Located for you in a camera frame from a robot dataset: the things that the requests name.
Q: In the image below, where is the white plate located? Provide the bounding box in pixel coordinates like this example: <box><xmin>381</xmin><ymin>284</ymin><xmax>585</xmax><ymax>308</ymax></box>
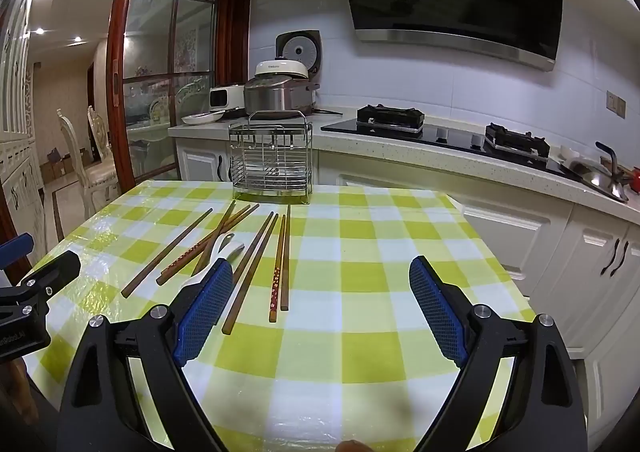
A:
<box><xmin>181</xmin><ymin>110</ymin><xmax>225</xmax><ymax>125</ymax></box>

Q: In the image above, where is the red framed glass door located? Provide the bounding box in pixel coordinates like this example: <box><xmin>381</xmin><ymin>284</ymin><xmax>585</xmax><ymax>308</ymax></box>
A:
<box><xmin>106</xmin><ymin>0</ymin><xmax>252</xmax><ymax>193</ymax></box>

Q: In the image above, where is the small white appliance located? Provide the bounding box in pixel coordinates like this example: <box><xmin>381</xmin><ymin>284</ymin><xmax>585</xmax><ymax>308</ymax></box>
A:
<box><xmin>209</xmin><ymin>84</ymin><xmax>246</xmax><ymax>109</ymax></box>

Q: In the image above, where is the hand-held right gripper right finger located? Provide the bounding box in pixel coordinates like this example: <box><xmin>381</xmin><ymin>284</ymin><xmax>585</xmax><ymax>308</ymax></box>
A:
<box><xmin>408</xmin><ymin>255</ymin><xmax>588</xmax><ymax>452</ymax></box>

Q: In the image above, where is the dark faucet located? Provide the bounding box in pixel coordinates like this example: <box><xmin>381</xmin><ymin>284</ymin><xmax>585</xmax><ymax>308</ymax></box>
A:
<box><xmin>594</xmin><ymin>141</ymin><xmax>624</xmax><ymax>179</ymax></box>

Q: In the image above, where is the brown cardboard box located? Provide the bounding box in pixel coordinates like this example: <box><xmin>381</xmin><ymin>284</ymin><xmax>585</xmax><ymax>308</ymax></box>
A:
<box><xmin>39</xmin><ymin>148</ymin><xmax>94</xmax><ymax>183</ymax></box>

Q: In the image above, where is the green checked tablecloth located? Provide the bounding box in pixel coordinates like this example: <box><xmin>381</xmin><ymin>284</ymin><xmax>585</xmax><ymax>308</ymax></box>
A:
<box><xmin>22</xmin><ymin>179</ymin><xmax>538</xmax><ymax>452</ymax></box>

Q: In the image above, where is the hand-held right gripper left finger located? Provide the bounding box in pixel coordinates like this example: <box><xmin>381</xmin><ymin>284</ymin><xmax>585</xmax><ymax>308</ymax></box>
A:
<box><xmin>56</xmin><ymin>257</ymin><xmax>235</xmax><ymax>452</ymax></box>

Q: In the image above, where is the metal wire utensil rack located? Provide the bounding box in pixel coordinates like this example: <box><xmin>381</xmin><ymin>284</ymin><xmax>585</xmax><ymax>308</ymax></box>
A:
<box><xmin>228</xmin><ymin>110</ymin><xmax>314</xmax><ymax>205</ymax></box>

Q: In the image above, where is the black burner grate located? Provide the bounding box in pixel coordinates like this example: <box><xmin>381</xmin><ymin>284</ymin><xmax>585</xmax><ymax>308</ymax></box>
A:
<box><xmin>482</xmin><ymin>123</ymin><xmax>551</xmax><ymax>163</ymax></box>
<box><xmin>356</xmin><ymin>104</ymin><xmax>426</xmax><ymax>133</ymax></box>

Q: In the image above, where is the wall outlet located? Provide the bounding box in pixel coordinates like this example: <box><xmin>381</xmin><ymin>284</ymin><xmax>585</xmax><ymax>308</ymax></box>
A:
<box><xmin>606</xmin><ymin>91</ymin><xmax>627</xmax><ymax>119</ymax></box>

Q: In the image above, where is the black glass cooktop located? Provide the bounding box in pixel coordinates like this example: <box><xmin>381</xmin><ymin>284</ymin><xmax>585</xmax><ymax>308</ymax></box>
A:
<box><xmin>320</xmin><ymin>104</ymin><xmax>567</xmax><ymax>173</ymax></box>

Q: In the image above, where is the white ceramic spoon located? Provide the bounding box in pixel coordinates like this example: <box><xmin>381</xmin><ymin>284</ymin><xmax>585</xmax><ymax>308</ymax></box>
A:
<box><xmin>181</xmin><ymin>233</ymin><xmax>246</xmax><ymax>289</ymax></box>

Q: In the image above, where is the white display cabinet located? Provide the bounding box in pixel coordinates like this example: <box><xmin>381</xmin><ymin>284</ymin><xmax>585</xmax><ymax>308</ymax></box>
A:
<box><xmin>0</xmin><ymin>0</ymin><xmax>48</xmax><ymax>255</ymax></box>

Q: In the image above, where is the flower patterned wooden chopstick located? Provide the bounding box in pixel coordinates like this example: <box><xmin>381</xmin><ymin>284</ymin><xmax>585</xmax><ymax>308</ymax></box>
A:
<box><xmin>156</xmin><ymin>204</ymin><xmax>261</xmax><ymax>285</ymax></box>
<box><xmin>268</xmin><ymin>215</ymin><xmax>287</xmax><ymax>323</ymax></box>

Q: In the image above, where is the white dining chair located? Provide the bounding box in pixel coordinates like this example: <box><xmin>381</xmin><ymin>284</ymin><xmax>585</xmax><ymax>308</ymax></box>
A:
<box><xmin>87</xmin><ymin>104</ymin><xmax>122</xmax><ymax>199</ymax></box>
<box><xmin>56</xmin><ymin>108</ymin><xmax>103</xmax><ymax>221</ymax></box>

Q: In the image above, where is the stainless steel basin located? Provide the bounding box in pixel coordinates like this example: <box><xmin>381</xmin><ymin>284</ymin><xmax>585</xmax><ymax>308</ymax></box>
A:
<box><xmin>560</xmin><ymin>155</ymin><xmax>631</xmax><ymax>203</ymax></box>

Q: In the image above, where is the silver rice cooker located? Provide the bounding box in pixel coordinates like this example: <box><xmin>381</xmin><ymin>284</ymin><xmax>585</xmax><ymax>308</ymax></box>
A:
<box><xmin>243</xmin><ymin>30</ymin><xmax>322</xmax><ymax>121</ymax></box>

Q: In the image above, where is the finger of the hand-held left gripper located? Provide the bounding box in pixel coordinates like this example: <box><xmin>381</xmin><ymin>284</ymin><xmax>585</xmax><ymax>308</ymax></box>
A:
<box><xmin>20</xmin><ymin>252</ymin><xmax>82</xmax><ymax>303</ymax></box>
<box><xmin>0</xmin><ymin>233</ymin><xmax>37</xmax><ymax>265</ymax></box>

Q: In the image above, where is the white domed lid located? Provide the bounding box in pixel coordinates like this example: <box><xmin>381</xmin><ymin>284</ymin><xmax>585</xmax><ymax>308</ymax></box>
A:
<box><xmin>255</xmin><ymin>60</ymin><xmax>311</xmax><ymax>82</ymax></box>

